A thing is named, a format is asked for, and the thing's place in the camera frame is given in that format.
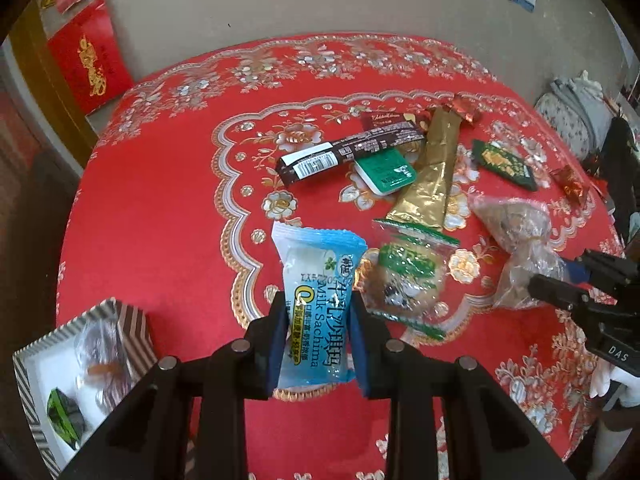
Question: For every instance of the long dark brown bar packet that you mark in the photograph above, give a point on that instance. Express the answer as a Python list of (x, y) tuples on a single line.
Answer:
[(340, 152)]

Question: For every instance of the striped cardboard box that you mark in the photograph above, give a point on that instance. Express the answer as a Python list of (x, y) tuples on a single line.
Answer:
[(45, 365)]

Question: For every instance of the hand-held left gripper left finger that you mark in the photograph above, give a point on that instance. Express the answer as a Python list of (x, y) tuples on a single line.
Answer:
[(279, 340)]

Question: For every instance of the dark green gold-print packet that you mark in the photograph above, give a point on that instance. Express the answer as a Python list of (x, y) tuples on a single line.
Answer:
[(505, 162)]

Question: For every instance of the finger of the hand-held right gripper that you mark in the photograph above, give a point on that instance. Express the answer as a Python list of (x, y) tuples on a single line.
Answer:
[(555, 290), (577, 270)]

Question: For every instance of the clear green cookie packet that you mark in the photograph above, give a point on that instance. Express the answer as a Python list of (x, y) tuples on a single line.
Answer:
[(407, 275)]

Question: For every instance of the long gold packet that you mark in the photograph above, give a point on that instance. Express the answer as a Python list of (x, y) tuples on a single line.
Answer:
[(432, 180)]

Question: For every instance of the red floral tablecloth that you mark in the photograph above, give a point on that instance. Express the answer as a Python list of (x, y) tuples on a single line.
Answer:
[(165, 185)]

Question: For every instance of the dark brown flat packet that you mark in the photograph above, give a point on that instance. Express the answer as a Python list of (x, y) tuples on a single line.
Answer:
[(390, 120)]

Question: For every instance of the floral cushion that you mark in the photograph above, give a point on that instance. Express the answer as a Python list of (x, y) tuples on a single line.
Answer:
[(560, 122)]

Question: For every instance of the clear packet of brown snack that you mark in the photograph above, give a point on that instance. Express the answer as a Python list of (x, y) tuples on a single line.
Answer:
[(515, 230), (102, 355)]

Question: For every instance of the blue white snack packet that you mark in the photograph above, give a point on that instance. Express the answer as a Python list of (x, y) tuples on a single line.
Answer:
[(315, 280)]

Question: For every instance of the green black small packet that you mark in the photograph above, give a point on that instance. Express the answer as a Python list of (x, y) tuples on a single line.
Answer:
[(65, 417)]

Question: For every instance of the grey clothing pile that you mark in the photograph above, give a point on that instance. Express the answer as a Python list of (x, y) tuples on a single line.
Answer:
[(582, 95)]

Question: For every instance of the red envelope on wall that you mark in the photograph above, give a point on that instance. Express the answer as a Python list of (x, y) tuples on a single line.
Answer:
[(92, 57)]

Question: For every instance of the small green lidded tub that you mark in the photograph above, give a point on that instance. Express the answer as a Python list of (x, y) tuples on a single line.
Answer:
[(387, 172)]

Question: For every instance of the person's right hand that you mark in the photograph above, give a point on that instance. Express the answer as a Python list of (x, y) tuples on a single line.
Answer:
[(607, 385)]

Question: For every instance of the yellow wooden door frame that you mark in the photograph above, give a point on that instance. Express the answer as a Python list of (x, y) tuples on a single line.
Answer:
[(50, 95)]

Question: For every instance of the red wrapped candy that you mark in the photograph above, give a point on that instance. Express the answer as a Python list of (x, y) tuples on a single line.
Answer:
[(462, 107), (570, 182)]

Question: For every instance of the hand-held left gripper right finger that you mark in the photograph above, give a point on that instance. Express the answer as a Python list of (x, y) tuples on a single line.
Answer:
[(361, 345)]

